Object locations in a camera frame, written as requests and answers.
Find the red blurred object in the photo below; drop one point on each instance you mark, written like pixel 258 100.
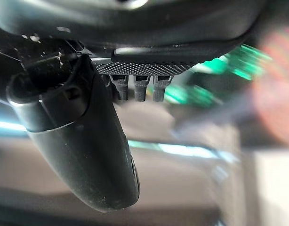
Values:
pixel 275 91

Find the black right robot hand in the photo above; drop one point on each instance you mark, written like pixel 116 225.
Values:
pixel 83 131

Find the green drink bottle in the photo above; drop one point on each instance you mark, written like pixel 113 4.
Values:
pixel 238 61

